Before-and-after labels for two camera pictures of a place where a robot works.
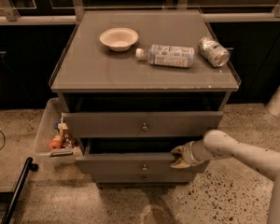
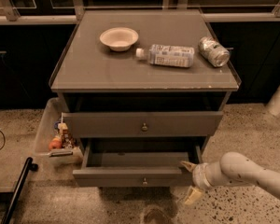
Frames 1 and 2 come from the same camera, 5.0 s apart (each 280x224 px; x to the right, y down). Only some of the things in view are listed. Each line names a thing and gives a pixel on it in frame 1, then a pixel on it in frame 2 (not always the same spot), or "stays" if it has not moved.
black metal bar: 29,166 stays
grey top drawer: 145,123 stays
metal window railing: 30,5 stays
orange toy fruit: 55,144 stays
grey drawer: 144,156 -> 101,169
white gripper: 189,155 -> 199,175
